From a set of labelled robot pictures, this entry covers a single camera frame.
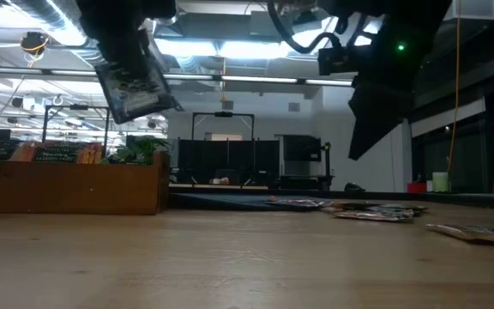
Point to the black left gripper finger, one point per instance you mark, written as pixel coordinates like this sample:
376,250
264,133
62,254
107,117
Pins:
152,45
137,64

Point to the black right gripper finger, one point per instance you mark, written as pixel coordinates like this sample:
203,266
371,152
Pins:
365,111
397,103

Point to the black monitor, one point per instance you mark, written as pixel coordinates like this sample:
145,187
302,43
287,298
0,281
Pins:
302,148

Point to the black rounded object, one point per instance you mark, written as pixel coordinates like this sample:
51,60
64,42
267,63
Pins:
354,188

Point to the bright ceiling light panel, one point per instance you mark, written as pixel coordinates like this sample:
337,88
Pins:
230,48

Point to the green potted plant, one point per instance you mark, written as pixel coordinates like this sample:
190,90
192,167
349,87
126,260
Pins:
144,148

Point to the red container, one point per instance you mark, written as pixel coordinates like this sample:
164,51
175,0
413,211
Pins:
417,188

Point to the pale green cup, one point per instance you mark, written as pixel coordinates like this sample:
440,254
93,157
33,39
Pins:
440,182

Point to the long ceiling light tube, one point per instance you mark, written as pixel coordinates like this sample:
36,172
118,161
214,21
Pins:
251,79

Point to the black partition panels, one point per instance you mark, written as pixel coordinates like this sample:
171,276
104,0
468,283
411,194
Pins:
230,161

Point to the wooden three-compartment tray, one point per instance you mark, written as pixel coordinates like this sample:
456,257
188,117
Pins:
67,189

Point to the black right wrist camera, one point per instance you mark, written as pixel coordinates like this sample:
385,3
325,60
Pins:
345,60

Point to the black camera stand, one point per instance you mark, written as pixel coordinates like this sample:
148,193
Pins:
327,163

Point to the grey wall vent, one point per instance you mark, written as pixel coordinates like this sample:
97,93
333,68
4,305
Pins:
294,107

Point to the black metal gantry frame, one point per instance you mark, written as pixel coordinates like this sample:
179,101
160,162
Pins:
223,114

